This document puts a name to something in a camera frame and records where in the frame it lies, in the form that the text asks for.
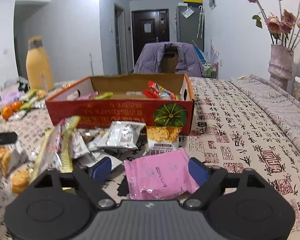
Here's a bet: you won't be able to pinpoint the calligraphy print tablecloth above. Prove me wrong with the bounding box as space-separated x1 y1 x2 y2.
0 76 300 240

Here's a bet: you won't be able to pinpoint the dried pink roses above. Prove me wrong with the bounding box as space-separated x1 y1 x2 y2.
239 0 300 51

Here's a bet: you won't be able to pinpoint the pink ceramic vase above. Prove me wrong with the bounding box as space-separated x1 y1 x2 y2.
268 44 294 91

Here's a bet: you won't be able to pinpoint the green packet near tangerines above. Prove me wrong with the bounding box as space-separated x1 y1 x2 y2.
19 89 38 103

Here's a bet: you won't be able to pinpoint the silver yellow long snack bag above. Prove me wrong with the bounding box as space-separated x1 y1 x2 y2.
30 115 81 182

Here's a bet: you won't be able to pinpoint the dark entrance door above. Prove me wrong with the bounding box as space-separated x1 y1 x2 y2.
132 9 170 64

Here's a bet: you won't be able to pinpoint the red noodle snack bag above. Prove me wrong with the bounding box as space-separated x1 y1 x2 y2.
142 81 180 101

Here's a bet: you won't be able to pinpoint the purple tissue pack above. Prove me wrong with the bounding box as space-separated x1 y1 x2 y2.
0 91 25 106

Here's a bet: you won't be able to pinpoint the white grey snack packet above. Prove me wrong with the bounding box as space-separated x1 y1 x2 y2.
97 121 146 150

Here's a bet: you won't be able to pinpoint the pink snack packet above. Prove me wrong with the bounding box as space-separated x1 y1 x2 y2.
124 148 199 200

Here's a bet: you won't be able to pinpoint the pumpkin seed crisp packet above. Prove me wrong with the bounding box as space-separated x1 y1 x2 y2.
144 126 181 155

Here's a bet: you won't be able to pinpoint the grey refrigerator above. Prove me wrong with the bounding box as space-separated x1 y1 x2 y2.
176 2 205 51

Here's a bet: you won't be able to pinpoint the wooden chair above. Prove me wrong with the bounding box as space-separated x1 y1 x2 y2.
160 48 179 74

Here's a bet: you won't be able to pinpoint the oat crisp packet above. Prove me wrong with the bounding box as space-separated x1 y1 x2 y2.
11 169 30 195

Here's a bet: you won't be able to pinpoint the orange tangerine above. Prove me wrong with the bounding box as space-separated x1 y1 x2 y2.
11 101 23 112
1 106 14 120

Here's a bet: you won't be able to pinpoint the green snack packet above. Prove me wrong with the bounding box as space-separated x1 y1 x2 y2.
93 92 113 100

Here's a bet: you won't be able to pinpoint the yellow thermos bottle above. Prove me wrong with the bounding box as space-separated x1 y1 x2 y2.
26 36 54 91

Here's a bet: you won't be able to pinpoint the orange cardboard box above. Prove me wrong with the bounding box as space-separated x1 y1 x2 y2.
46 74 194 135

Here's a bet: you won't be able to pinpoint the purple jacket on chair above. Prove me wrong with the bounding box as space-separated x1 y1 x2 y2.
134 42 204 77

